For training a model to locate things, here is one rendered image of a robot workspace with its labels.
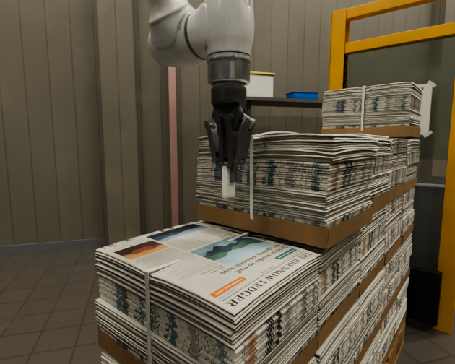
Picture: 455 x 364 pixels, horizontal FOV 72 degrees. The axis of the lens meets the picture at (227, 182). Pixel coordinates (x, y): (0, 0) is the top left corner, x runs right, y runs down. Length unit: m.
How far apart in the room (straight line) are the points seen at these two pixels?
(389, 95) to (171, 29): 1.03
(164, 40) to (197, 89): 2.64
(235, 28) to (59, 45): 2.89
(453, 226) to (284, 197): 1.47
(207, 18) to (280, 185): 0.37
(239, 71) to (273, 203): 0.29
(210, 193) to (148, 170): 2.51
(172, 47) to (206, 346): 0.60
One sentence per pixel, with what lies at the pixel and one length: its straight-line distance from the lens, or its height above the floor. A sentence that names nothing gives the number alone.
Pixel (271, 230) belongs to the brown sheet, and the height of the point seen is 0.85.
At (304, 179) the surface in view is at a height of 0.97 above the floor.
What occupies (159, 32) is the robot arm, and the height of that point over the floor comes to 1.29.
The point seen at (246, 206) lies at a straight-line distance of 0.74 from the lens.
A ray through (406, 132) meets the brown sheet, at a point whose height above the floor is 1.09.
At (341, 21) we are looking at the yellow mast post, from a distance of 2.25.
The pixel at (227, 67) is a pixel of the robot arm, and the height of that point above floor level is 1.19.
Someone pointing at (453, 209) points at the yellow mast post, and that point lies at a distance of 2.03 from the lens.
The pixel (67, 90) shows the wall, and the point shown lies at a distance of 3.37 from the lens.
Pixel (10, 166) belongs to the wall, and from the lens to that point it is 3.48.
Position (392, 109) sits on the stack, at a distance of 1.51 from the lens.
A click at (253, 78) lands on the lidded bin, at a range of 3.01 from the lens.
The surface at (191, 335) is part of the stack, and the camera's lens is 0.53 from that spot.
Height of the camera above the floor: 1.05
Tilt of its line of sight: 7 degrees down
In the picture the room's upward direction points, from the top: straight up
